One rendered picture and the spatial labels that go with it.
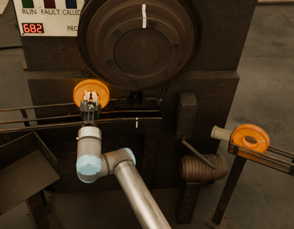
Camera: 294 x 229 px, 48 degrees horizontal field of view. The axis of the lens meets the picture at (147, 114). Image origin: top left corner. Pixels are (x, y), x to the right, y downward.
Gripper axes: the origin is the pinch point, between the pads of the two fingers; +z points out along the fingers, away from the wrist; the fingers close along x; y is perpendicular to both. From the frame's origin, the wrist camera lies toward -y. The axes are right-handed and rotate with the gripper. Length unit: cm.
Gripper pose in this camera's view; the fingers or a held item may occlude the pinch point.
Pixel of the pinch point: (91, 92)
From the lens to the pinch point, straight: 144.7
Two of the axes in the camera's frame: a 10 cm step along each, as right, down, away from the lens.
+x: -10.0, 0.2, -0.9
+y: 0.7, -5.2, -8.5
